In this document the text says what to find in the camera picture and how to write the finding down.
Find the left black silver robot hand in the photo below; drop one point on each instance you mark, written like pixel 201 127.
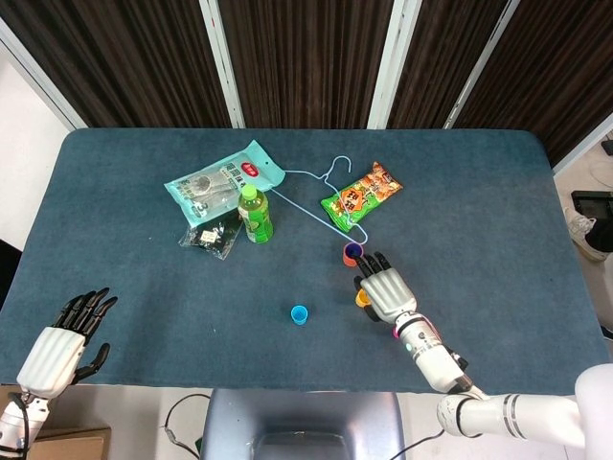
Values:
pixel 50 357

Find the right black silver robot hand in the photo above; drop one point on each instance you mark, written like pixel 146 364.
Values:
pixel 388 294

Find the yellow plastic cup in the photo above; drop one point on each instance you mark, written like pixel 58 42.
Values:
pixel 360 299

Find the light blue plastic cup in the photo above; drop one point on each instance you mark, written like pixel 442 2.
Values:
pixel 300 315

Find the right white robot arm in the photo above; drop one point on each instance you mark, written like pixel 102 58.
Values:
pixel 479 407

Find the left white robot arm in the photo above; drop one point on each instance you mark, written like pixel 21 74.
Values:
pixel 14 421

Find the orange plastic cup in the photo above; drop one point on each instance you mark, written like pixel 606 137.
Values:
pixel 348 261

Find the brown cardboard box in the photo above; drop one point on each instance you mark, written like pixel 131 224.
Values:
pixel 72 443

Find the black object beside table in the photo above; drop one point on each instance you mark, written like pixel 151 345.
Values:
pixel 8 268

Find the green orange snack bag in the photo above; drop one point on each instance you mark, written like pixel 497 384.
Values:
pixel 364 194

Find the green tea bottle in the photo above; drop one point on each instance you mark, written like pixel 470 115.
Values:
pixel 257 218

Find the grey blue robot torso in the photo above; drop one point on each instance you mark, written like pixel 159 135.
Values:
pixel 301 421

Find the dark teal table cloth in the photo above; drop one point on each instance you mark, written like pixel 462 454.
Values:
pixel 215 335

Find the black item in clear bag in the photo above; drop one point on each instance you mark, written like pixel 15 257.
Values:
pixel 211 237

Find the white sneaker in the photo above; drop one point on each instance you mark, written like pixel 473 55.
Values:
pixel 582 235

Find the teal plastic package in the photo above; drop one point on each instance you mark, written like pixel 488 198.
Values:
pixel 215 179

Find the black trouser leg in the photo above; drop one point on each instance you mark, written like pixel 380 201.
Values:
pixel 603 235

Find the black floor tray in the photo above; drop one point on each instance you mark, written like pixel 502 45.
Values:
pixel 591 199

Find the brown slatted partition panel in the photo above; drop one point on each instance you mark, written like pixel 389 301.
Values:
pixel 120 52
pixel 436 57
pixel 555 72
pixel 306 57

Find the white partition post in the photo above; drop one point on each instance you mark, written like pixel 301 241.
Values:
pixel 222 62
pixel 390 62
pixel 38 74
pixel 479 62

